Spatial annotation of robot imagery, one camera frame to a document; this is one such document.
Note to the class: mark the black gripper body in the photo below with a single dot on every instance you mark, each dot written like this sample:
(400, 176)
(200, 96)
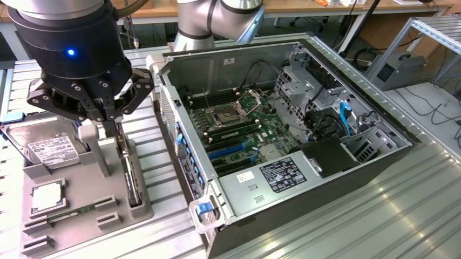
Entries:
(72, 40)

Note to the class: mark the black graphics card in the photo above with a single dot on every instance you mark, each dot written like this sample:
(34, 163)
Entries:
(131, 178)

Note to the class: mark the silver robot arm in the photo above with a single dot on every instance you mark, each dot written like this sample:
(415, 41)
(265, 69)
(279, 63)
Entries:
(196, 19)

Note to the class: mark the black case lock tab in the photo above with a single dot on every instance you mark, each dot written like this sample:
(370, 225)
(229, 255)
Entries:
(176, 103)

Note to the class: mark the blue disk caddy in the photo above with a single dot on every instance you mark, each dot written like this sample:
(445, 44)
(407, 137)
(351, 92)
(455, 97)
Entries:
(12, 116)

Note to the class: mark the open PC case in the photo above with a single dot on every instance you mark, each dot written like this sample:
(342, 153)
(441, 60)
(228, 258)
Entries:
(193, 67)

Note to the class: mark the silver hard disk drive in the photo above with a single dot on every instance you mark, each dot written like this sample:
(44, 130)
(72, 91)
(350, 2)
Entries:
(49, 151)

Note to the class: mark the thin locking lever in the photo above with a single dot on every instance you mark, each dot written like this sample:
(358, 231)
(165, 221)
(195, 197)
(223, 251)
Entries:
(207, 101)

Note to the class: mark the black RAM slot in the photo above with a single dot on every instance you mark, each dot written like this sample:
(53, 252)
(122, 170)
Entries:
(212, 96)
(213, 100)
(211, 93)
(215, 103)

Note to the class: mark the CPU socket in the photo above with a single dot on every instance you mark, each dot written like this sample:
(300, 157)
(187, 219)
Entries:
(224, 117)

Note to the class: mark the metal socket cover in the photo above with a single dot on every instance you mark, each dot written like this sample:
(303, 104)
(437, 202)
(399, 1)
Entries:
(248, 98)

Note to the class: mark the green RAM stick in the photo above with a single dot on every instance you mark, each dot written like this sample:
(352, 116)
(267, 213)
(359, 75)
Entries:
(233, 135)
(72, 213)

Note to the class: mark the black expansion slot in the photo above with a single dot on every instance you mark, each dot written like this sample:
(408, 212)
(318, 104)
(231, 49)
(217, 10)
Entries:
(229, 162)
(224, 145)
(233, 167)

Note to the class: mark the blue expansion slot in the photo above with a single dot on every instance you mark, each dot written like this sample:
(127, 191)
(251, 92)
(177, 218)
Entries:
(225, 152)

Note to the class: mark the grey parts rack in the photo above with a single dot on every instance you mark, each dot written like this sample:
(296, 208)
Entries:
(82, 194)

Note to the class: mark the silver CPU chip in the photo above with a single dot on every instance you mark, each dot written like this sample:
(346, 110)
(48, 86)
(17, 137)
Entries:
(44, 197)

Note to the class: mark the perforated silver disk bay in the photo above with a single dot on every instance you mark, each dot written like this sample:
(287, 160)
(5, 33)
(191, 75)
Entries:
(295, 89)

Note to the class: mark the silver chipset heat sink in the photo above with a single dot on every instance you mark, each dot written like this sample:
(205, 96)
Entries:
(271, 151)

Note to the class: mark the blue case latch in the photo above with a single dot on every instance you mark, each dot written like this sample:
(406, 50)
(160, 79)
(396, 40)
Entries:
(201, 209)

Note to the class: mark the silver power supply unit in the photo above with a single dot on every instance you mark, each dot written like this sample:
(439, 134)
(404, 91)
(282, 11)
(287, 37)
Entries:
(284, 172)

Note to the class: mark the wooden desk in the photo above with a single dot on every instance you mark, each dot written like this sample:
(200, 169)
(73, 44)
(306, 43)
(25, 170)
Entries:
(306, 10)

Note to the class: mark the black fan shroud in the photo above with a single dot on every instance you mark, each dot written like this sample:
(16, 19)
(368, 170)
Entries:
(323, 156)

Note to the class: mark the small orange box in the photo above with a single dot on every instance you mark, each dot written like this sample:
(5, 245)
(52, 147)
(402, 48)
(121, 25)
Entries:
(322, 2)

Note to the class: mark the black stand pole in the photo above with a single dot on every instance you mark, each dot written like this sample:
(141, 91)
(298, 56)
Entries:
(351, 43)

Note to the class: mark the small white box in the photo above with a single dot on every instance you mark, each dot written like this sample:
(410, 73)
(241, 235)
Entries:
(344, 2)

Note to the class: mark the small silver disk bay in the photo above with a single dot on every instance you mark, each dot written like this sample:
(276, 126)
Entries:
(378, 140)

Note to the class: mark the grey equipment box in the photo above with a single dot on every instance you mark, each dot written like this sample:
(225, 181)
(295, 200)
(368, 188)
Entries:
(395, 75)

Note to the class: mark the aluminium frame shelf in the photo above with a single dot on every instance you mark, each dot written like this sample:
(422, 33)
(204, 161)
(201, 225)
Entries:
(435, 31)

